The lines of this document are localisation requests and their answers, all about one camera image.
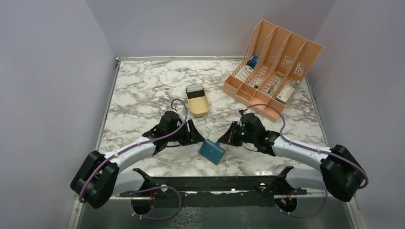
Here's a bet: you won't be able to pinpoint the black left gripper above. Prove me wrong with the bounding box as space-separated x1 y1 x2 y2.
167 120 205 146

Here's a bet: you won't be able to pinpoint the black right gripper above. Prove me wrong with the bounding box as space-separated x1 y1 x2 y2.
218 121 256 146

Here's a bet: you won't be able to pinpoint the blue card holder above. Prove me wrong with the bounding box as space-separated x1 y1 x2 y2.
199 139 225 165

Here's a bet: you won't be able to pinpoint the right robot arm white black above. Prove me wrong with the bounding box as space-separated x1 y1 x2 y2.
218 113 366 202

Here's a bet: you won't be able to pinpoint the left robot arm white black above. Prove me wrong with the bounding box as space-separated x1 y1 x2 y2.
70 111 205 209

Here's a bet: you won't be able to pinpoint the stack of cards in tray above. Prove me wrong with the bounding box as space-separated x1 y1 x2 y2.
186 83 203 93

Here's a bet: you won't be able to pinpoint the beige oval tray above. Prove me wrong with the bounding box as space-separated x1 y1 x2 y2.
186 88 210 117

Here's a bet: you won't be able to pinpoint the small items in organizer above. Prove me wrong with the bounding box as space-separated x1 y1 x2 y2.
248 78 263 89

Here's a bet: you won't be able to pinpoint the red white medicine box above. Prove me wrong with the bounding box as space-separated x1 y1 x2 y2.
276 85 295 104

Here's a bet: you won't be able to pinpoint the white box in organizer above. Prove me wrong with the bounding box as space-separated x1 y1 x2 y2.
235 65 253 81

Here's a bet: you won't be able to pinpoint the blue bottle in organizer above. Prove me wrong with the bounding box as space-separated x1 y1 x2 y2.
246 55 259 69

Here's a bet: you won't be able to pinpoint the orange file organizer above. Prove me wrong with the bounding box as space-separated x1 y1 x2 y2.
223 20 323 122

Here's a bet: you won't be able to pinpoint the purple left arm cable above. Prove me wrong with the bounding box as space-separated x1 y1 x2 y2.
78 98 189 204

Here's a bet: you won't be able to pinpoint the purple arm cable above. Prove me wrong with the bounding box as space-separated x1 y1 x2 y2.
239 104 370 190
78 98 189 204

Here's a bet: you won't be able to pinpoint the black mounting rail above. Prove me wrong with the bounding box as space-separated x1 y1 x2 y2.
120 168 307 208

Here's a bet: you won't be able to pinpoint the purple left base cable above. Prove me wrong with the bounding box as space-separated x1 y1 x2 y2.
130 186 183 221

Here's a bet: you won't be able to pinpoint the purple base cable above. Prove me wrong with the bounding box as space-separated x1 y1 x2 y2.
130 186 183 221
274 189 328 219

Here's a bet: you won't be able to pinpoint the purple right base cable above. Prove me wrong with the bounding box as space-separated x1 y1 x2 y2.
274 189 328 219

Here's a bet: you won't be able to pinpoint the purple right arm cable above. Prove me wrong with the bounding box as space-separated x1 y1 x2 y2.
239 104 370 190

